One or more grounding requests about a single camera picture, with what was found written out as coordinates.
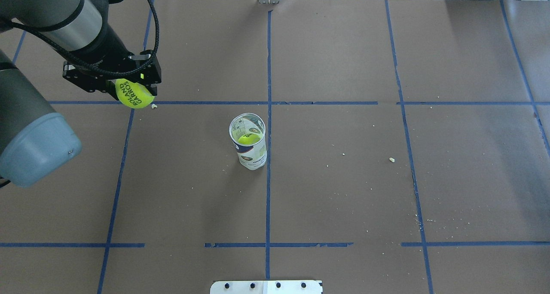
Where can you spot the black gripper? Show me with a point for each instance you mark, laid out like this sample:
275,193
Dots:
112,45

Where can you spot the yellow tennis ball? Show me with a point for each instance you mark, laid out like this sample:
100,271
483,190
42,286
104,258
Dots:
249,139
132,95

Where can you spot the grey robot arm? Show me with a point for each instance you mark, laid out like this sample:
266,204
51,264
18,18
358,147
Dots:
36,140

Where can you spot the clear tennis ball can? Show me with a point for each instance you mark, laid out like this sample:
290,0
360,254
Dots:
254,156

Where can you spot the yellow tennis ball inside can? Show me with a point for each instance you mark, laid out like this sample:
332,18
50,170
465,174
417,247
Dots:
249,139

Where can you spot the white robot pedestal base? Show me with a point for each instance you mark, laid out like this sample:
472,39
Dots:
268,287

